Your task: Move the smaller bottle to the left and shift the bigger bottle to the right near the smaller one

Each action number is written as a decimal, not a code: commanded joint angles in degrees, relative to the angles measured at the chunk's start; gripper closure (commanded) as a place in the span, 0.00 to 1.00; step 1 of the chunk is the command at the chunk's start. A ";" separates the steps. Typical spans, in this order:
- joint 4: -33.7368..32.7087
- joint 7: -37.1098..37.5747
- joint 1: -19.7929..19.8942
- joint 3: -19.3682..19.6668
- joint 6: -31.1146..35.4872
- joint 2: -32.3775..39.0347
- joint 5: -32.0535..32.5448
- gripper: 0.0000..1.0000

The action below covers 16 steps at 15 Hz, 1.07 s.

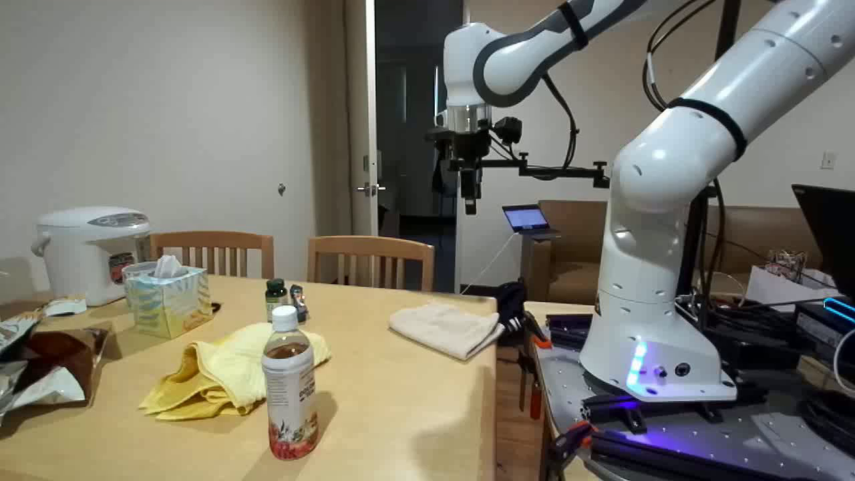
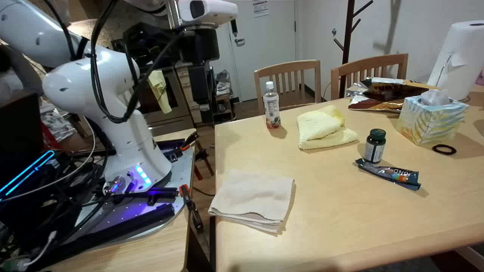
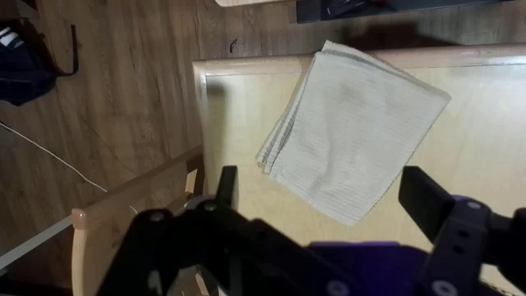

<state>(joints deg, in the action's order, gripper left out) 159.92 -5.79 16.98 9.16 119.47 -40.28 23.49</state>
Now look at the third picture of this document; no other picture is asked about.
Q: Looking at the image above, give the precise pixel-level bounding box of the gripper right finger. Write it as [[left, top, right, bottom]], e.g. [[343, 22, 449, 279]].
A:
[[398, 166, 526, 296]]

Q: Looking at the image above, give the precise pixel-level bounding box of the white cable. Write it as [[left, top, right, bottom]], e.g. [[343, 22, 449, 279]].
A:
[[0, 122, 138, 215]]

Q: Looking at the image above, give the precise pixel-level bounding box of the folded white cloth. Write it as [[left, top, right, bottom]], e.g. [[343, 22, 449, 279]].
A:
[[256, 40, 452, 226]]

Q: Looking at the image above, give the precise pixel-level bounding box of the wooden chair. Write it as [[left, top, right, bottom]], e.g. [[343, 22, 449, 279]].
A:
[[71, 145, 218, 296]]

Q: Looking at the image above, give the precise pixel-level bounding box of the dark furniture base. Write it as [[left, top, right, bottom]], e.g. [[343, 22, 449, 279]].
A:
[[296, 0, 514, 24]]

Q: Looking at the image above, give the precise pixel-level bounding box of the light wooden board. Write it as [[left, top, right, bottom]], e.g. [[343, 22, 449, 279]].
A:
[[215, 0, 284, 7]]

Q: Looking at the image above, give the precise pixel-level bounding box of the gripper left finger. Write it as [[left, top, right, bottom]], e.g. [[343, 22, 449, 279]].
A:
[[95, 165, 354, 296]]

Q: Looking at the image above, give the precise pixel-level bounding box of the dark blue bag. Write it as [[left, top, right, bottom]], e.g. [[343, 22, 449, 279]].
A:
[[0, 18, 79, 106]]

